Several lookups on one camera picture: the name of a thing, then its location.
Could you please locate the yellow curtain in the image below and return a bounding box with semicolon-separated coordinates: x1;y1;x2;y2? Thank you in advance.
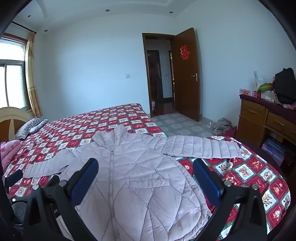
24;31;43;117

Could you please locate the window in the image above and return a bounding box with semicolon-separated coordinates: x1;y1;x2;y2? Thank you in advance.
0;32;30;112

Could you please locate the black curtain rod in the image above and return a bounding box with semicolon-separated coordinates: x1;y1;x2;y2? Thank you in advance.
11;21;37;34

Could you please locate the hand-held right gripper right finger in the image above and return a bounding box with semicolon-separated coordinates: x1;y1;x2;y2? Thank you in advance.
193;158;269;241

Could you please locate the pink tissue box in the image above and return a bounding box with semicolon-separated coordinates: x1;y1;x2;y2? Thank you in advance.
240;88;258;98

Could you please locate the striped pillow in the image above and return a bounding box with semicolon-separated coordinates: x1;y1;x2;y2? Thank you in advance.
14;118;49;141

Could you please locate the brown wooden door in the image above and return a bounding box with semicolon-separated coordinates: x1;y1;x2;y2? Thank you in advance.
173;28;201;122

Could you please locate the dark red cloth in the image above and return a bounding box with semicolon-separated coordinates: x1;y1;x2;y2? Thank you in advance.
222;126;237;138

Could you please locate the red paper door decoration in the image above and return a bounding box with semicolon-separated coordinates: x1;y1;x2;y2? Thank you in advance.
180;45;190;61

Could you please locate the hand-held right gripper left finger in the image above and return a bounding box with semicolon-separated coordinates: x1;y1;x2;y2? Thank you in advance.
23;158;100;241

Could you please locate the white bundle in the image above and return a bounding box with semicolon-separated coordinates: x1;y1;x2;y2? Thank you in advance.
261;90;277;103

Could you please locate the black clothing pile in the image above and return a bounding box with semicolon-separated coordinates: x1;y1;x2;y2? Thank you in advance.
274;68;296;104

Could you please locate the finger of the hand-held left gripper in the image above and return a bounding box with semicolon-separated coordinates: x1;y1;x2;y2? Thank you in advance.
44;175;61;189
3;170;24;184

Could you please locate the red printed bear blanket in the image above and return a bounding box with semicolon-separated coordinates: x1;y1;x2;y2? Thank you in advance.
2;103;290;241

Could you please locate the light pink quilted jacket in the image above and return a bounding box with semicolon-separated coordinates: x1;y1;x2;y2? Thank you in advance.
23;125;243;241

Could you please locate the wooden headboard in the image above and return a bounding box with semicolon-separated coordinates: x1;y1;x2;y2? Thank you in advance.
0;107;35;142

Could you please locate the purple shoe box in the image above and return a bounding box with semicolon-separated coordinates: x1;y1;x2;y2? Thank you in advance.
261;138;286;166

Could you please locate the green cloth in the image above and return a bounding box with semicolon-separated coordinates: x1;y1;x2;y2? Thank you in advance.
257;83;273;93

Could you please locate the brown door frame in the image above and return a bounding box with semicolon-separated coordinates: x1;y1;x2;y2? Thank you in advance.
142;33;177;118

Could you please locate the grey cloth pile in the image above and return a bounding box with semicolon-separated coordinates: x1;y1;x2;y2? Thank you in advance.
212;118;233;136

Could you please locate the pink quilt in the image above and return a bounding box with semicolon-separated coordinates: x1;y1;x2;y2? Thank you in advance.
0;140;22;171

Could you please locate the wooden desk with drawers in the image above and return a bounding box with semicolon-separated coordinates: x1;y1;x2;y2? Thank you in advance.
237;94;296;179

